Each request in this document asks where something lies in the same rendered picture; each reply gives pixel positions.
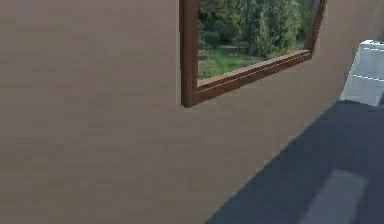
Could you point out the brown framed window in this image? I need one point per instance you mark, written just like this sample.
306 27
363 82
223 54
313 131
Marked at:
190 50

